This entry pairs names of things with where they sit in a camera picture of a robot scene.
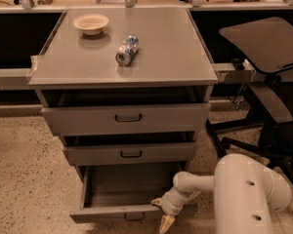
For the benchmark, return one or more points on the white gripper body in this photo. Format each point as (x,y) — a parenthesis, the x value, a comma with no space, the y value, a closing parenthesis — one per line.
(168,207)

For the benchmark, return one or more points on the grey bottom drawer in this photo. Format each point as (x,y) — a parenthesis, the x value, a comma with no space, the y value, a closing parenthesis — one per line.
(114,192)

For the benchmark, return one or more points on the grey drawer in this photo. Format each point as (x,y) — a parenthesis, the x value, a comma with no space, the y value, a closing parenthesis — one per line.
(114,192)
(129,119)
(129,154)

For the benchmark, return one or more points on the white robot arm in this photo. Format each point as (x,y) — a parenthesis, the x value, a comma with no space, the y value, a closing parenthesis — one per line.
(245,193)

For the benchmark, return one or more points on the grey middle drawer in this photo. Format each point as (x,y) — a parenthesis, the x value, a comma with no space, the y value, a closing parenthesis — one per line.
(129,154)

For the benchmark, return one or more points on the grey drawer cabinet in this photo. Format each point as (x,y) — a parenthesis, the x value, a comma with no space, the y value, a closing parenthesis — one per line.
(170,67)

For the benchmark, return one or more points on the grey top drawer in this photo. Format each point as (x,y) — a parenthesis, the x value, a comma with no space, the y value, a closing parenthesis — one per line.
(129,119)

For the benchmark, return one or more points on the blue white soda can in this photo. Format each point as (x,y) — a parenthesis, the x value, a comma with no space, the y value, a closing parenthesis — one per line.
(127,50)

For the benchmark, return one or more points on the black office chair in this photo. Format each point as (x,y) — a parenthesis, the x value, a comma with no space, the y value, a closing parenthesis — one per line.
(268,45)

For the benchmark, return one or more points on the beige paper bowl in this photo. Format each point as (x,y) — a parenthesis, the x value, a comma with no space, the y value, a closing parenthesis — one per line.
(91,24)

